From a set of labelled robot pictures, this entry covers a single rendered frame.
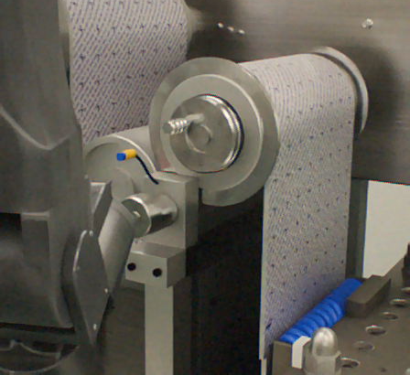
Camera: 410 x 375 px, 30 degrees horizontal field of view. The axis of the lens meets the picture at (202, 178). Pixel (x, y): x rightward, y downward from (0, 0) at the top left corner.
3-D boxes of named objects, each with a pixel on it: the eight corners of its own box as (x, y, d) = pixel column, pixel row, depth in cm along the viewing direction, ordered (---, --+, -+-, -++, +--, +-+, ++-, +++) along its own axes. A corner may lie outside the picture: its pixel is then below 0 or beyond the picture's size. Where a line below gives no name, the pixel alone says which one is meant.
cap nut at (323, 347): (296, 373, 74) (298, 330, 73) (311, 358, 77) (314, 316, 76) (333, 383, 72) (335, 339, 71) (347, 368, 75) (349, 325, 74)
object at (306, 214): (259, 358, 79) (264, 184, 75) (340, 286, 99) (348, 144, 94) (263, 359, 79) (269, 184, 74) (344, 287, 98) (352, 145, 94)
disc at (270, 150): (148, 195, 81) (147, 53, 78) (151, 194, 82) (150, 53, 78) (275, 216, 74) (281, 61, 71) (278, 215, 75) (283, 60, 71)
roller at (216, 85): (159, 182, 80) (159, 71, 77) (268, 143, 102) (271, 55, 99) (259, 198, 74) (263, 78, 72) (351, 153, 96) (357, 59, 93)
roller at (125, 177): (73, 233, 88) (70, 130, 85) (189, 187, 109) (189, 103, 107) (161, 251, 82) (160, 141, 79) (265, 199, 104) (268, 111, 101)
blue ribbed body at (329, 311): (270, 365, 80) (272, 334, 79) (343, 297, 98) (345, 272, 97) (301, 373, 78) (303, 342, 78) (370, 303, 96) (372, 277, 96)
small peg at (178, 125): (170, 138, 73) (159, 130, 73) (186, 133, 75) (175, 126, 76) (176, 126, 72) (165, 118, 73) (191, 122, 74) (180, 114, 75)
